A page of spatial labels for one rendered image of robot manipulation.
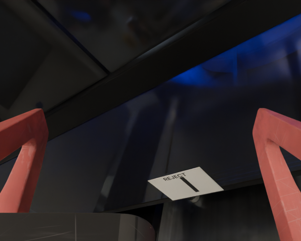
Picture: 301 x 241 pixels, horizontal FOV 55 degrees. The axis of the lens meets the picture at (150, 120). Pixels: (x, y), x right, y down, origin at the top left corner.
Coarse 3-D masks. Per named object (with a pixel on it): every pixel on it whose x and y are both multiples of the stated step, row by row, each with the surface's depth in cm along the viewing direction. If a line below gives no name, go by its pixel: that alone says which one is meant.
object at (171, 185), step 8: (200, 168) 36; (168, 176) 39; (176, 176) 38; (184, 176) 38; (192, 176) 38; (200, 176) 37; (208, 176) 37; (152, 184) 41; (160, 184) 41; (168, 184) 40; (176, 184) 40; (184, 184) 39; (192, 184) 39; (200, 184) 39; (208, 184) 38; (216, 184) 38; (168, 192) 42; (176, 192) 42; (184, 192) 41; (192, 192) 41; (200, 192) 40; (208, 192) 40
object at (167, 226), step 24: (216, 192) 53; (240, 192) 50; (264, 192) 47; (168, 216) 55; (192, 216) 53; (216, 216) 50; (240, 216) 47; (264, 216) 44; (168, 240) 53; (192, 240) 50; (216, 240) 47; (240, 240) 44; (264, 240) 42
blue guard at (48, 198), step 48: (240, 48) 23; (288, 48) 22; (144, 96) 29; (192, 96) 27; (240, 96) 26; (288, 96) 25; (48, 144) 38; (96, 144) 36; (144, 144) 35; (192, 144) 33; (240, 144) 31; (48, 192) 50; (96, 192) 47; (144, 192) 44
